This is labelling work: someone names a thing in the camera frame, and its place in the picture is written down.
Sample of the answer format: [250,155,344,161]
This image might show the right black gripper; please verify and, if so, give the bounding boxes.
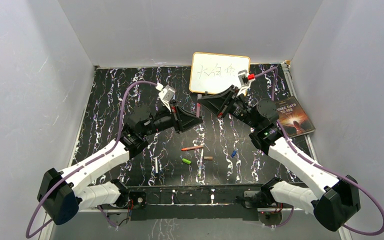
[197,85,260,130]

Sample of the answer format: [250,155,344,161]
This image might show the aluminium frame rail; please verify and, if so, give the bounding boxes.
[40,204,351,240]

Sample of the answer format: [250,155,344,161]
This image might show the green white pen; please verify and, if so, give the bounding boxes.
[198,148,204,178]

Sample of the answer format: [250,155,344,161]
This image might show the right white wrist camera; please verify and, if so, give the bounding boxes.
[237,70,255,95]

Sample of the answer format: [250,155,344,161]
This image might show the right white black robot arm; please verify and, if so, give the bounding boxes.
[197,86,361,232]

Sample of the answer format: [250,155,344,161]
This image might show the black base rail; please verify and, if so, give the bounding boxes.
[96,184,286,222]

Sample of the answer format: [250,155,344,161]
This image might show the white board yellow frame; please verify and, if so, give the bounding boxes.
[189,52,251,94]

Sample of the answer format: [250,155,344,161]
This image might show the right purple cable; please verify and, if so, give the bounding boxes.
[254,66,384,237]

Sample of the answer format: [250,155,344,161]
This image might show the orange marker pen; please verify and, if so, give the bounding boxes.
[181,145,204,152]

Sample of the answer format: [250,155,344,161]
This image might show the dark paperback book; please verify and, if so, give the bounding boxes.
[275,96,316,138]

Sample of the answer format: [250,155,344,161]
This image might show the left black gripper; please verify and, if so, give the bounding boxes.
[141,99,202,138]

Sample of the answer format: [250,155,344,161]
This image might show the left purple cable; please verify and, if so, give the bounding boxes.
[25,80,161,239]

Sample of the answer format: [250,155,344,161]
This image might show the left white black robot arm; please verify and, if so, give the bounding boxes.
[37,100,203,225]

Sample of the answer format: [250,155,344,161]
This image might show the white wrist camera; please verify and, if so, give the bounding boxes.
[155,83,176,109]
[237,70,255,95]

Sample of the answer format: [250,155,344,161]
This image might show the pink marker pen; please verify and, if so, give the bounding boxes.
[195,103,201,118]

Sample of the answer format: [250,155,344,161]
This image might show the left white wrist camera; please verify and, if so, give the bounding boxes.
[155,83,176,109]

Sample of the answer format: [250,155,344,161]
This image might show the purple cable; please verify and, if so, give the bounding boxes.
[254,66,384,237]
[25,80,161,239]

